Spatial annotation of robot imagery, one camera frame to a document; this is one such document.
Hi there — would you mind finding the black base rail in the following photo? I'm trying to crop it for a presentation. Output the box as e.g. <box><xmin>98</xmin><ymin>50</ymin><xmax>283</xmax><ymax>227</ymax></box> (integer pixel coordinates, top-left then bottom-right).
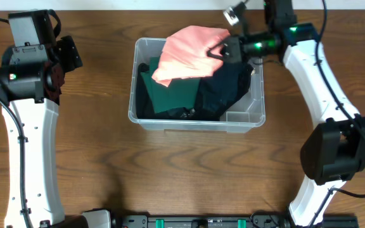
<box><xmin>111</xmin><ymin>213</ymin><xmax>361</xmax><ymax>228</ymax></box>

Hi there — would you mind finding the black sparkly knit garment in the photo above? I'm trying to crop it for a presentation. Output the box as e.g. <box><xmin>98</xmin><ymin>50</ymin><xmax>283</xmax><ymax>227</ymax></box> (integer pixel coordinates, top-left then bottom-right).
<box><xmin>214</xmin><ymin>63</ymin><xmax>254</xmax><ymax>122</ymax></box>

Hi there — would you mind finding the dark green garment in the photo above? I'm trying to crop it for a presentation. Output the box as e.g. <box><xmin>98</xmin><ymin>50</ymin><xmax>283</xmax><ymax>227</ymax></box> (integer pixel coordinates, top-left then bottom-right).
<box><xmin>140</xmin><ymin>57</ymin><xmax>200</xmax><ymax>113</ymax></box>

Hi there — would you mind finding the dark navy garment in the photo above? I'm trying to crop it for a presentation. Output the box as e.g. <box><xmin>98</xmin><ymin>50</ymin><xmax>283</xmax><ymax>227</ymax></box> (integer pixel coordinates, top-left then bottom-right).
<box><xmin>195</xmin><ymin>63</ymin><xmax>253</xmax><ymax>121</ymax></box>

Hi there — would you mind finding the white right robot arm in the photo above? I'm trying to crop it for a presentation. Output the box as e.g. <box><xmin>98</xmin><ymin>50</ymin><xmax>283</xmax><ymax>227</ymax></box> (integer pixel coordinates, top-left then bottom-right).
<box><xmin>205</xmin><ymin>1</ymin><xmax>365</xmax><ymax>227</ymax></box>

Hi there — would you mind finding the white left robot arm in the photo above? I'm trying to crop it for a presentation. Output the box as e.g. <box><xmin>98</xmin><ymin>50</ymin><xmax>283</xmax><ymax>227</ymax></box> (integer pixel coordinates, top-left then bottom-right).
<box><xmin>0</xmin><ymin>9</ymin><xmax>112</xmax><ymax>228</ymax></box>

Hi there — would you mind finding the pink garment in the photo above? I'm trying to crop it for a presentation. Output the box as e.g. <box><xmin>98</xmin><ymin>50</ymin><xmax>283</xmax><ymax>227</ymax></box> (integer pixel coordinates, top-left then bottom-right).
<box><xmin>151</xmin><ymin>25</ymin><xmax>230</xmax><ymax>87</ymax></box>

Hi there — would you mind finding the clear plastic storage bin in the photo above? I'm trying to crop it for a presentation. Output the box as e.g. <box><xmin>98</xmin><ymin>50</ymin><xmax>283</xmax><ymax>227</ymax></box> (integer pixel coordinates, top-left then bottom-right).
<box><xmin>128</xmin><ymin>37</ymin><xmax>266</xmax><ymax>133</ymax></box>

